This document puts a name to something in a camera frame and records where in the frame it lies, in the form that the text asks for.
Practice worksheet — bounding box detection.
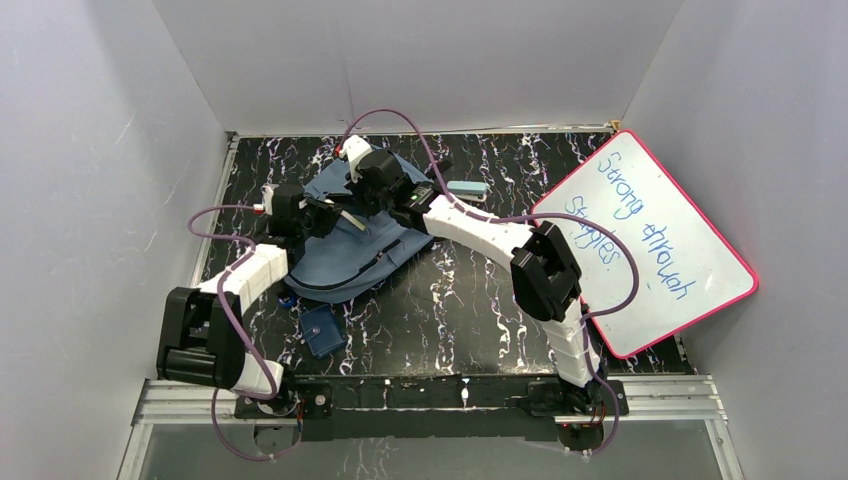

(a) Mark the white pen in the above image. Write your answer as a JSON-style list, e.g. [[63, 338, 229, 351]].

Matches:
[[341, 210, 367, 231]]

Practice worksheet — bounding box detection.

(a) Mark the blue student backpack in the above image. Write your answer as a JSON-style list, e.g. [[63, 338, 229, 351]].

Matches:
[[267, 142, 434, 303]]

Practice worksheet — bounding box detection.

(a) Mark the teal eraser case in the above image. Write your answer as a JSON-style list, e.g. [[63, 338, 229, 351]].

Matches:
[[447, 180, 489, 203]]

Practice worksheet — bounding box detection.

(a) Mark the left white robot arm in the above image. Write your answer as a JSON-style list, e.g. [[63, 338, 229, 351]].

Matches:
[[156, 184, 352, 416]]

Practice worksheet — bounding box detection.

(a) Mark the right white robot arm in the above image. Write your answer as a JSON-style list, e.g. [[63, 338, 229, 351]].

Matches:
[[337, 144, 603, 414]]

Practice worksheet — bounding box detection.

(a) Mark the navy snap wallet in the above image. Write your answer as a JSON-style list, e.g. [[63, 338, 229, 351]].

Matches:
[[299, 305, 347, 359]]

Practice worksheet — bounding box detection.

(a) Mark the pink framed whiteboard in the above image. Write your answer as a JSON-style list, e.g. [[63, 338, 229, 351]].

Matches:
[[533, 130, 759, 358]]

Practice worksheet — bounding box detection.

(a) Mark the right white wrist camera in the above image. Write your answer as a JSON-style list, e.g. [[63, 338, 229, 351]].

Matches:
[[338, 135, 373, 183]]

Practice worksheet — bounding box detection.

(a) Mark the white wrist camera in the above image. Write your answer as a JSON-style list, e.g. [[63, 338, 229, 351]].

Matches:
[[338, 135, 373, 183], [256, 184, 277, 215]]

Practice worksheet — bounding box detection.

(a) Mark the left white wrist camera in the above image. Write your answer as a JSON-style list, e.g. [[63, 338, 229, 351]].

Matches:
[[256, 184, 277, 215]]

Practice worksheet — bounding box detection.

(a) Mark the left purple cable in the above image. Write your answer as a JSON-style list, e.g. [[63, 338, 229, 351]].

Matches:
[[186, 203, 299, 463]]

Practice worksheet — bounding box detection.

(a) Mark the black front rail frame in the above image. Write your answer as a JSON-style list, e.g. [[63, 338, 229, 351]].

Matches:
[[291, 374, 584, 444]]

